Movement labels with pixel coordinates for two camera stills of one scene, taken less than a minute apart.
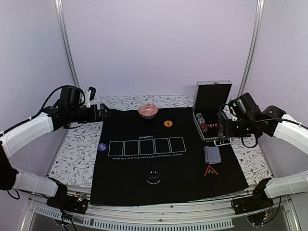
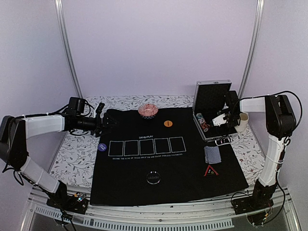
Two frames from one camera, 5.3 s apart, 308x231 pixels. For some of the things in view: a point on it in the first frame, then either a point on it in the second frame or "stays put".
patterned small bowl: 147,111 stays put
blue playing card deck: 212,155 stays put
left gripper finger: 103,112 to 102,130
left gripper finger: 103,106 to 108,121
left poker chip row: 203,123 stays put
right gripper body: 230,132 to 233,116
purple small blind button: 102,147 stays put
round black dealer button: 153,177 stays put
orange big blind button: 168,123 stays put
